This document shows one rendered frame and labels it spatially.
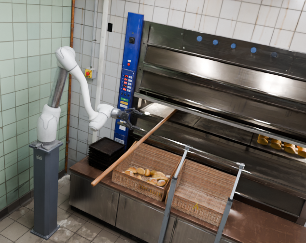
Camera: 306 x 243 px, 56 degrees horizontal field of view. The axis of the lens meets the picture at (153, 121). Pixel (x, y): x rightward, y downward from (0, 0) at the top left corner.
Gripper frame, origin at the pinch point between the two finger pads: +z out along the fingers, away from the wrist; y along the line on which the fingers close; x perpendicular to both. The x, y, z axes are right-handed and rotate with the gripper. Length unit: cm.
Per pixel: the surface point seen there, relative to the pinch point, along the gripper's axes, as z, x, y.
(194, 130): 37, -55, 17
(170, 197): 42, 5, 58
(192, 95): 27, -54, -18
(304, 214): 156, -53, 64
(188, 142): 34, -55, 32
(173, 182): 41, 6, 42
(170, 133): 13, -56, 29
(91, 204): -41, -2, 110
